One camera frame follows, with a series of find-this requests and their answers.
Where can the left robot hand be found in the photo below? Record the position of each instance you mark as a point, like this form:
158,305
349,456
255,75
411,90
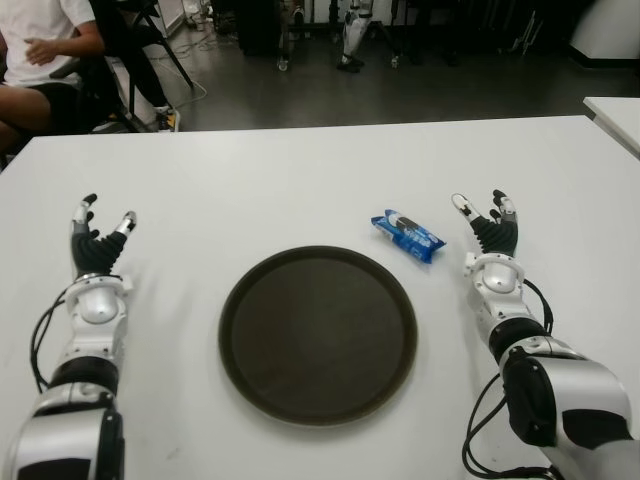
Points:
95,250

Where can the walking person dark trousers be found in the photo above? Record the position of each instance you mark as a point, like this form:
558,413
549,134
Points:
142,70

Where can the white cabinet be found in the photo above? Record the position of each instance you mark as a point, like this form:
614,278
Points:
610,30

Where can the folded grey metal frame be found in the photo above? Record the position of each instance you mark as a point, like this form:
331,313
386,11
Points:
527,35

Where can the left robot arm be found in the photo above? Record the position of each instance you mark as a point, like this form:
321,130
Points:
95,310

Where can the black office chair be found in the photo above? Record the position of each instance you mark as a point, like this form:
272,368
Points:
95,95

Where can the black folding chair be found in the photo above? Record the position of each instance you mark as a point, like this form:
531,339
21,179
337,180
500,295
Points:
132,85

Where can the round dark brown tray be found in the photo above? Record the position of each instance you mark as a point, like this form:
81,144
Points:
317,340

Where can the blue Oreo cookie pack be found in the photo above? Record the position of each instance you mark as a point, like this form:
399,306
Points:
407,237

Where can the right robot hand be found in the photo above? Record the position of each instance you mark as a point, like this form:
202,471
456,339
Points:
497,237

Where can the white side table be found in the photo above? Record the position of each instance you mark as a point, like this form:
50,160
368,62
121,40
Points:
617,120

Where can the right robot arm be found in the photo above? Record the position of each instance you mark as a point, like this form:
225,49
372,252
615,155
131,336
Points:
575,395

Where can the white standing robot legs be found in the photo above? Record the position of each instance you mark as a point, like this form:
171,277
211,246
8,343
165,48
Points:
350,35

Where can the seated person white shirt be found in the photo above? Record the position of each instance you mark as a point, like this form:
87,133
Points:
35,30

